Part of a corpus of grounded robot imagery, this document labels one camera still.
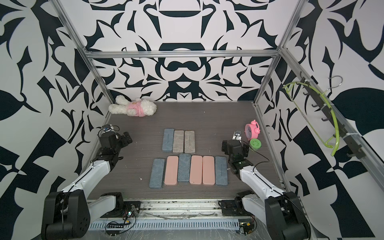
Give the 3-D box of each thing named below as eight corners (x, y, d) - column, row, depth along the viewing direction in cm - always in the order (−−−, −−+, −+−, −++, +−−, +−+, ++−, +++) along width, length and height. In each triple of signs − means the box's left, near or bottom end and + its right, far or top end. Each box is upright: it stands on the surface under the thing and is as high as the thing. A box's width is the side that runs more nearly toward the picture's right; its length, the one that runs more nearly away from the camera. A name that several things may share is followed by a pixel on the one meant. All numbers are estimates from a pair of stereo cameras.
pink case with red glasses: (163, 185, 82) (163, 184, 80) (167, 157, 93) (166, 155, 91) (177, 185, 82) (177, 184, 80) (179, 157, 93) (179, 155, 91)
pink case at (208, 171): (202, 184, 83) (202, 183, 81) (201, 157, 93) (201, 155, 91) (216, 184, 83) (216, 183, 81) (213, 157, 93) (213, 155, 91)
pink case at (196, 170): (189, 184, 83) (189, 182, 81) (190, 156, 93) (190, 155, 91) (203, 184, 83) (203, 182, 81) (201, 156, 93) (202, 155, 91)
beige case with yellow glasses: (184, 152, 95) (184, 150, 92) (184, 133, 104) (184, 130, 101) (195, 152, 95) (195, 150, 92) (194, 133, 104) (195, 130, 102)
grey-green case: (161, 152, 94) (160, 150, 92) (164, 130, 104) (164, 128, 102) (172, 152, 94) (172, 150, 92) (174, 130, 104) (174, 128, 102)
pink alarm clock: (246, 141, 98) (251, 133, 91) (243, 128, 105) (247, 120, 97) (256, 141, 98) (261, 133, 91) (252, 128, 105) (257, 120, 97)
